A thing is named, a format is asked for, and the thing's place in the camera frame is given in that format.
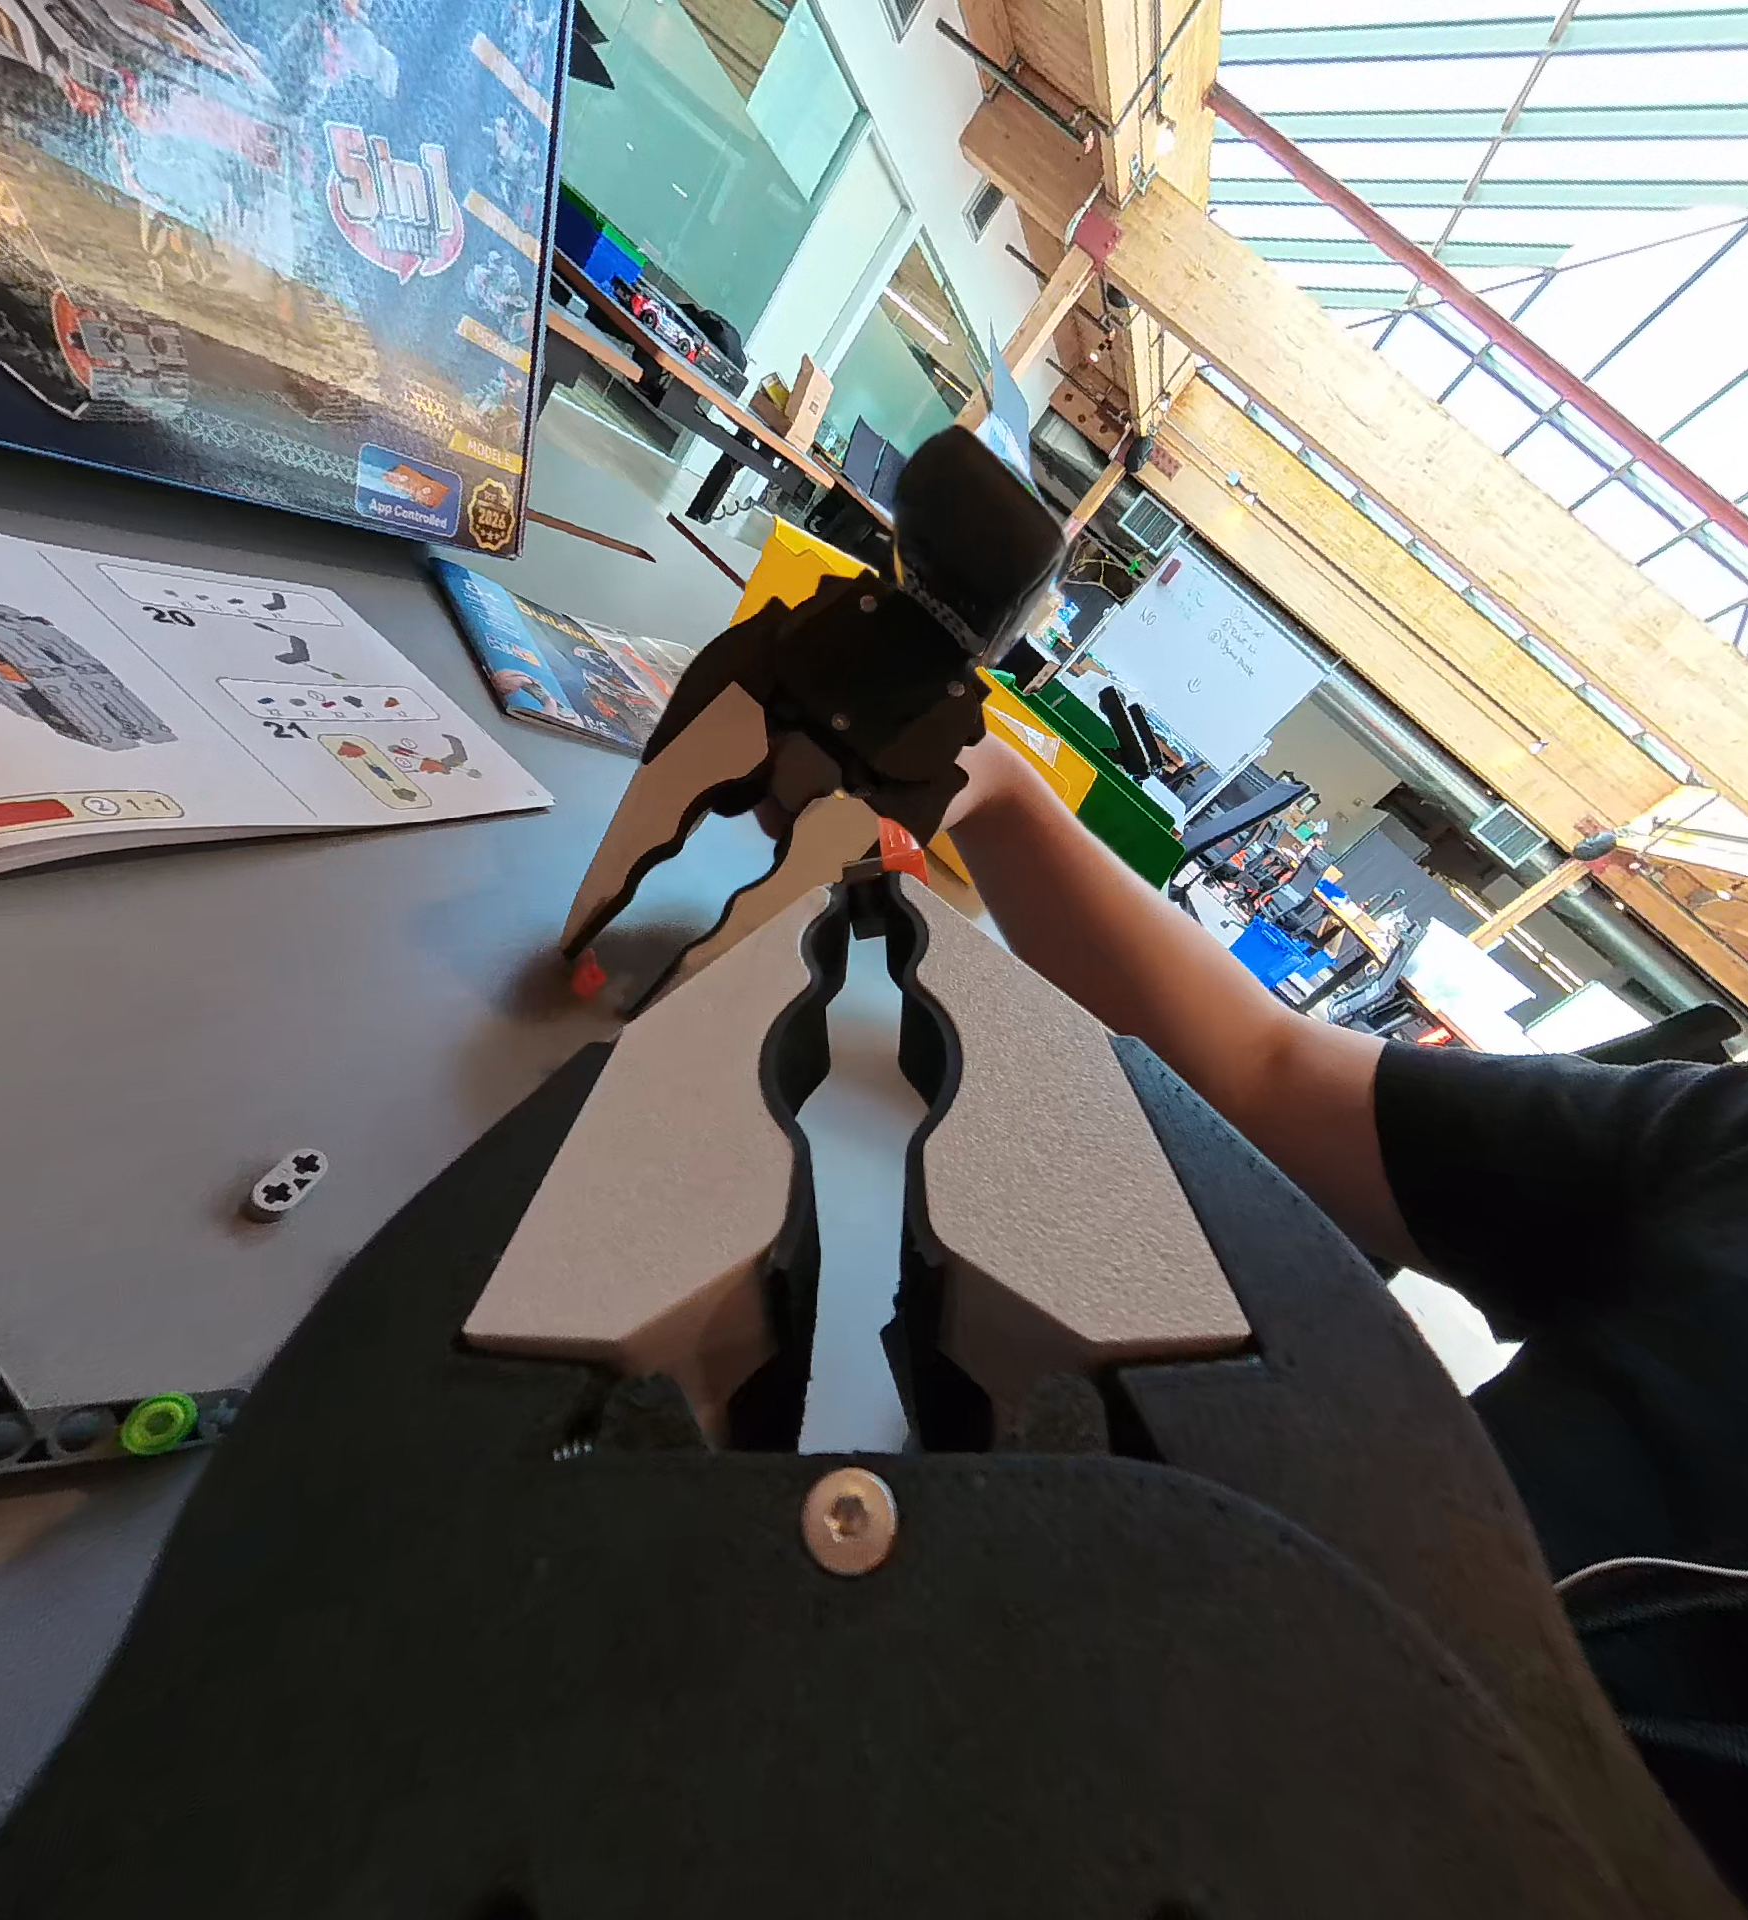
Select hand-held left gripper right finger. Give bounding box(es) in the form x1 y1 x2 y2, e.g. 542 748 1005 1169
880 872 1255 1455

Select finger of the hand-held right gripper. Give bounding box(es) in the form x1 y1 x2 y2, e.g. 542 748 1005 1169
560 678 786 968
616 791 889 1021

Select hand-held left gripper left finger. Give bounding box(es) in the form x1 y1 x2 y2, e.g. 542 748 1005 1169
461 883 855 1455

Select person's right forearm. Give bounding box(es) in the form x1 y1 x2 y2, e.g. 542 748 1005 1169
938 732 1431 1277

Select yellow storage bin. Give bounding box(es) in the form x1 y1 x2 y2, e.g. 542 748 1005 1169
730 517 1101 887

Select small blue booklet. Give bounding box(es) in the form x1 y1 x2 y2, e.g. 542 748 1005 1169
428 558 697 751

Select cardboard box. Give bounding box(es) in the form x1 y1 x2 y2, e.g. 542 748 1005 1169
752 352 836 452

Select standing sign board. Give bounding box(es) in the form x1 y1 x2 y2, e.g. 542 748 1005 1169
965 331 1040 482

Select long wooden table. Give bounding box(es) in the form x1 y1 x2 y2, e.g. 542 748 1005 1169
544 256 905 556

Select whiteboard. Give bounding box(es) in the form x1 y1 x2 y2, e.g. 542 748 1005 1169
1069 540 1333 781

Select small grey two-hole connector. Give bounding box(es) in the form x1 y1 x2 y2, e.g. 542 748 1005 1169
244 1147 330 1224

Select red toy car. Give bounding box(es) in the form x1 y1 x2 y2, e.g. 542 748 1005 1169
618 276 742 376

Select open instruction booklet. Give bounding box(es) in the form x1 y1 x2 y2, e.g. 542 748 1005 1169
0 509 555 896

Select blue storage bin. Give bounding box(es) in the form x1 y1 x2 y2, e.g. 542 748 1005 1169
560 188 645 296

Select grey angled beam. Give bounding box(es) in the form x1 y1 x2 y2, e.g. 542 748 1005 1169
0 1259 250 1476

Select robot kit box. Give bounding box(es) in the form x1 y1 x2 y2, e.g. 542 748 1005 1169
0 0 579 561

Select thin white cable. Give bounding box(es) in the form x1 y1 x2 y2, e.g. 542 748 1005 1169
1556 1556 1748 1595

